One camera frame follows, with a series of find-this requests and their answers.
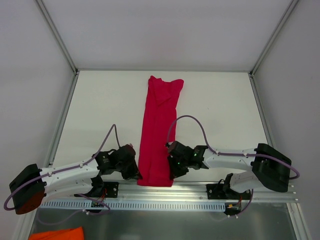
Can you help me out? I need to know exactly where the aluminium mounting rail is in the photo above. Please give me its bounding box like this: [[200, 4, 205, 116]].
[[44, 180, 300, 201]]

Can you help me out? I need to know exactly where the slotted grey cable duct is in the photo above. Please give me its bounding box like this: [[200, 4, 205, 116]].
[[40, 199, 226, 212]]

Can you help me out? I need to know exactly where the purple cable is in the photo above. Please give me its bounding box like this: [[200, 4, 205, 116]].
[[163, 114, 300, 220], [4, 123, 120, 225]]

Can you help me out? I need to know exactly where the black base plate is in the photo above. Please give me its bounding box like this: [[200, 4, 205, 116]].
[[101, 181, 119, 199], [206, 183, 252, 200]]

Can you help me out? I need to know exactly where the left aluminium frame post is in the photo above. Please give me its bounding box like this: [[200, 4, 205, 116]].
[[34, 0, 78, 73]]

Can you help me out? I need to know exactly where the right aluminium frame post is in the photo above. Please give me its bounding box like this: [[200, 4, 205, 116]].
[[249, 0, 301, 76]]

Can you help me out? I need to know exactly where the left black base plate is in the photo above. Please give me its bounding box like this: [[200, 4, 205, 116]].
[[101, 181, 119, 199]]

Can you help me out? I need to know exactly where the aluminium frame post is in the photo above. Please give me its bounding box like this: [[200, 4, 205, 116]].
[[34, 0, 78, 73], [249, 0, 301, 76]]

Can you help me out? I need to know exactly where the orange folded t-shirt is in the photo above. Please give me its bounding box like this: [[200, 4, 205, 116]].
[[28, 227, 85, 240]]

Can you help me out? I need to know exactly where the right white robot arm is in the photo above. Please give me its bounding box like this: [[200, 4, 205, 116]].
[[166, 141, 292, 199]]

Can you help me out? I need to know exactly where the red t-shirt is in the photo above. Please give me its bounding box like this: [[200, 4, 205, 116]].
[[137, 75, 184, 187]]

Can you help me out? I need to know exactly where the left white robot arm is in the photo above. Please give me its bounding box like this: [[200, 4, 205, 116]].
[[4, 144, 142, 215]]

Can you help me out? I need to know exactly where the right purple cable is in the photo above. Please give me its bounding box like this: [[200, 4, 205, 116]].
[[163, 114, 300, 220]]

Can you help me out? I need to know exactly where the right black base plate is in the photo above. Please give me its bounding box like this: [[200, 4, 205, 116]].
[[206, 183, 252, 200]]

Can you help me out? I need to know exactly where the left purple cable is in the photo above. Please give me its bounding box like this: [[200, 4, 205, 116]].
[[4, 123, 120, 225]]

